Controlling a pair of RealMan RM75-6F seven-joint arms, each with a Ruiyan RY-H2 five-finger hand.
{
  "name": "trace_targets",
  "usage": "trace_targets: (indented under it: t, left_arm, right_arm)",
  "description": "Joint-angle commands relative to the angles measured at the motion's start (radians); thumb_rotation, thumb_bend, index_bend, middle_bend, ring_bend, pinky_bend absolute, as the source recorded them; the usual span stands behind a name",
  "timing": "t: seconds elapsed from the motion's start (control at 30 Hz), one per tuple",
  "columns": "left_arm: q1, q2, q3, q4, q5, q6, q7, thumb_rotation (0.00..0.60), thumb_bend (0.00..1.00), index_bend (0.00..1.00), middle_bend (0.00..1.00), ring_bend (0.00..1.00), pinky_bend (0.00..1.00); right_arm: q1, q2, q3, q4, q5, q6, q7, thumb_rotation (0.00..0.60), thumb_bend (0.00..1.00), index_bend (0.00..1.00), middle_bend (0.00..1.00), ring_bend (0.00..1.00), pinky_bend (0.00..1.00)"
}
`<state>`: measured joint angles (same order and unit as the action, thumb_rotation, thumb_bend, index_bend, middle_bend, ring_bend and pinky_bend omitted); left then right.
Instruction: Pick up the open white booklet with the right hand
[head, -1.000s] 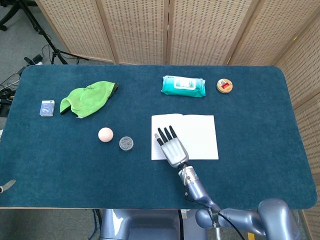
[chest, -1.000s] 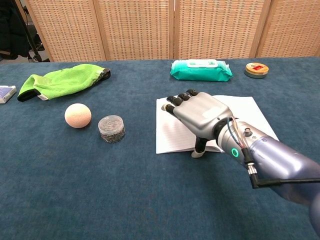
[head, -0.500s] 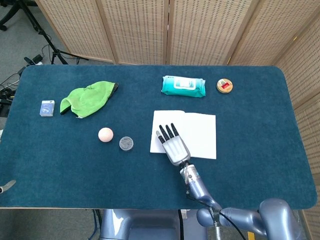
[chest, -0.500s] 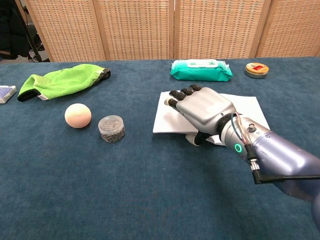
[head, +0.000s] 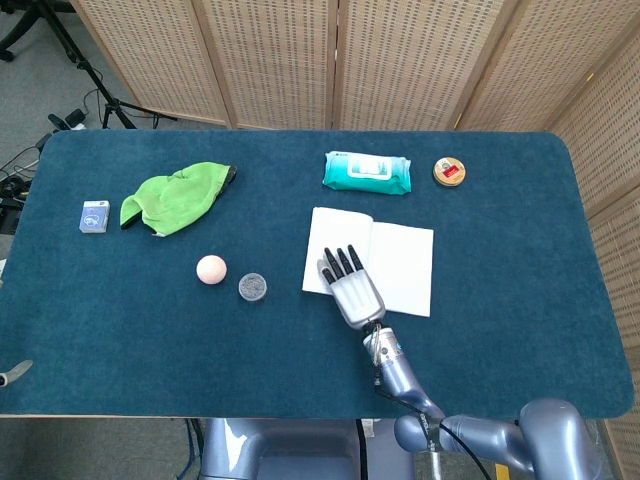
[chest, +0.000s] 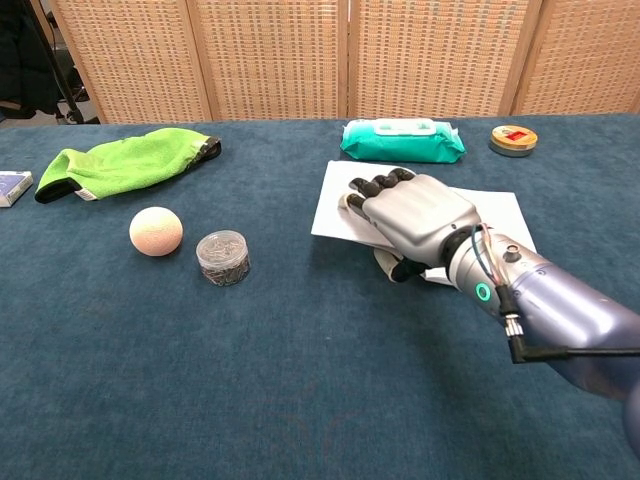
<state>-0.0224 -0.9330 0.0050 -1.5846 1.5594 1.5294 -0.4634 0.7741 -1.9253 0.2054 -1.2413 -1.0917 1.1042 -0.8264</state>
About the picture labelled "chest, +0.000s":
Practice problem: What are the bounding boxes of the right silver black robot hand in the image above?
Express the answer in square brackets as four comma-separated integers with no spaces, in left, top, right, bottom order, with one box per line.
[337,167,482,285]

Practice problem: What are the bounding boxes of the white notebook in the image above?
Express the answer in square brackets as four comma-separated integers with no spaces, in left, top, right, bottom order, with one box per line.
[310,159,539,287]

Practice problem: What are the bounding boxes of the teal wet wipes pack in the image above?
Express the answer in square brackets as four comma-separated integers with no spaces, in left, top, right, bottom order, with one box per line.
[339,117,467,165]

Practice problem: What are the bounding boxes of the round tin with red label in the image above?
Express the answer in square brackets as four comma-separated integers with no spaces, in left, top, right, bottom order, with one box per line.
[488,124,540,158]

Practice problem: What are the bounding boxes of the wicker folding screen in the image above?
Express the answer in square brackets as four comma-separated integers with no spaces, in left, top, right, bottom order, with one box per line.
[47,0,640,125]

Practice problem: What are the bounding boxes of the blue felt table mat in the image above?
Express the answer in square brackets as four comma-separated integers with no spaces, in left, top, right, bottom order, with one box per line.
[0,114,640,480]

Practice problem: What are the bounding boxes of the clear jar of paper clips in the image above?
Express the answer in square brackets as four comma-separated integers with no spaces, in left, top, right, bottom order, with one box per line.
[195,229,252,288]

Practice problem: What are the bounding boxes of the pale pink ball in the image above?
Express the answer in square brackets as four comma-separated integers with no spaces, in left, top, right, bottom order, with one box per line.
[128,206,185,258]

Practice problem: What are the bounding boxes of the green microfibre cloth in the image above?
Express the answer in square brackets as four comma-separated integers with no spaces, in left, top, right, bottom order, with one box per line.
[33,127,222,205]

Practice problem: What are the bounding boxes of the black tripod stand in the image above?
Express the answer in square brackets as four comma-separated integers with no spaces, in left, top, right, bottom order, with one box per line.
[28,0,101,125]

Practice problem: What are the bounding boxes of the blue playing card box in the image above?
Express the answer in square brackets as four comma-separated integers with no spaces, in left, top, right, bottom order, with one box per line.
[0,170,35,209]

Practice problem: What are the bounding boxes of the black arm cable with plug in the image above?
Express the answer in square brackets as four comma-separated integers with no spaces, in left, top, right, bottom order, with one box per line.
[496,283,640,365]

